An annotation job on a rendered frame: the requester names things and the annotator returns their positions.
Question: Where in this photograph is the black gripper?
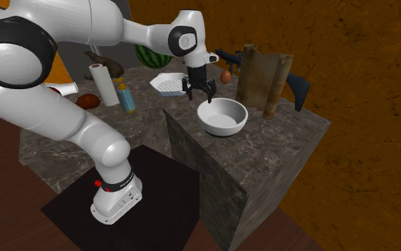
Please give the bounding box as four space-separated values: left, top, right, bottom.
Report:
181 65 217 104

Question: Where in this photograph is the brown egg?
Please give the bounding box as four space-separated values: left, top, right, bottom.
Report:
219 70 233 85

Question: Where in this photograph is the white ribbed tray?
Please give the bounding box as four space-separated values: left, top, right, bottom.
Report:
149 72 190 98

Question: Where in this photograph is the white bowl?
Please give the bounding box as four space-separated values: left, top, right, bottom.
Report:
196 97 249 138

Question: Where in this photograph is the green striped watermelon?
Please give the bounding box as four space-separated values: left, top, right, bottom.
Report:
134 43 173 70

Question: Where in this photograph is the blue soap dispenser bottle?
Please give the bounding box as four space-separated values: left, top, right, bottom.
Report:
113 77 137 114

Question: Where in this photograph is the dark brown animal figure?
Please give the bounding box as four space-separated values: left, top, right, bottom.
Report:
83 51 125 82

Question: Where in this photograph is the marble counter block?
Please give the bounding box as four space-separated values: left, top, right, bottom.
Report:
18 58 332 251

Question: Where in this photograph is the white paper towel roll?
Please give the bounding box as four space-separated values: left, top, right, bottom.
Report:
88 63 120 107

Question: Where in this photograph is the dark blue toy rifle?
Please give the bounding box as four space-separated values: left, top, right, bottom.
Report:
214 48 311 113

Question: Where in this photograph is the black robot stand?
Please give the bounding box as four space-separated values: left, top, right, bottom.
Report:
40 144 201 251

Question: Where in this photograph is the brown round bread loaf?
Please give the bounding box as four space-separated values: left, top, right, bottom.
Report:
75 93 101 110

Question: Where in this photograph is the white cup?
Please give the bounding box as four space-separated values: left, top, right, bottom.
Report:
42 81 80 96

